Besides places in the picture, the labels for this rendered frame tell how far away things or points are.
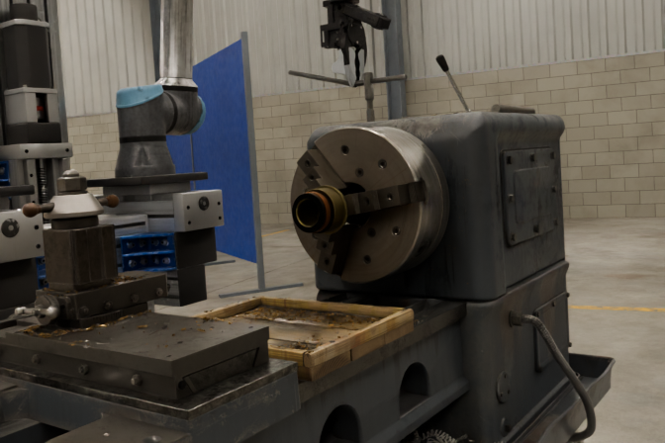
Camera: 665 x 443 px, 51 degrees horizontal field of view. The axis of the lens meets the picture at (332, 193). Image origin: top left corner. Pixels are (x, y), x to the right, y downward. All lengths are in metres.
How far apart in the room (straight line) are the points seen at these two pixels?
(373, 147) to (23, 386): 0.74
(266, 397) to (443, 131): 0.78
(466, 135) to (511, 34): 10.18
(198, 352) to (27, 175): 0.95
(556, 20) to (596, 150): 2.10
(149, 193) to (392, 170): 0.65
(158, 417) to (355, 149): 0.74
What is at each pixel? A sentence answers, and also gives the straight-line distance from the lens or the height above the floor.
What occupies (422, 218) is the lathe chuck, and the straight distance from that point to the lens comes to 1.31.
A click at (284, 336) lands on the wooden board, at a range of 1.18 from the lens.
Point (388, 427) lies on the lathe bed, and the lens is 1.25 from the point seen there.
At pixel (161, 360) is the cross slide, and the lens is 0.80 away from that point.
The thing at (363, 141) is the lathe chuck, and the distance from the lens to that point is 1.36.
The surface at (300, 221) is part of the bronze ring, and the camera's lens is 1.28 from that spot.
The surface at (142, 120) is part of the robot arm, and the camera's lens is 1.78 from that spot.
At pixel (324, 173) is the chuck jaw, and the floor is 1.15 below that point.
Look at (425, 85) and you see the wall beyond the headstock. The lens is 11.79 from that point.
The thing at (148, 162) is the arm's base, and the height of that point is 1.19.
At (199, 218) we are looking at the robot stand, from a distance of 1.68.
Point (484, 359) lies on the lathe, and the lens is 1.49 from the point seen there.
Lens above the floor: 1.18
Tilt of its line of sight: 3 degrees down
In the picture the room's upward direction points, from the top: 4 degrees counter-clockwise
